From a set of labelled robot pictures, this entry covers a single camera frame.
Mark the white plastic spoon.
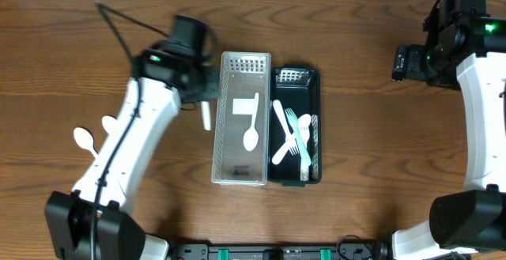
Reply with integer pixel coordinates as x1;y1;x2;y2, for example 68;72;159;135
73;127;98;159
243;92;259;152
270;113;313;166
201;101;212;131
101;115;117;135

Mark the white plastic fork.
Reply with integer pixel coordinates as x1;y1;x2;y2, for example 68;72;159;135
285;108;312;168
298;125;312;183
273;100;299;156

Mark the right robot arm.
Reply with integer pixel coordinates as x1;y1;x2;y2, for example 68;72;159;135
378;0;505;259

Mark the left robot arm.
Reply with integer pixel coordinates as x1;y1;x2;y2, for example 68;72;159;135
44;15;218;260

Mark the clear plastic basket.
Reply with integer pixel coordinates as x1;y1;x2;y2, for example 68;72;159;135
212;51;271;187

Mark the black plastic basket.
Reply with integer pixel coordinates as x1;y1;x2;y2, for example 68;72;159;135
267;64;323;187

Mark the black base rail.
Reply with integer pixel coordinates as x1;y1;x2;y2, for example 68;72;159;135
166;235;394;260

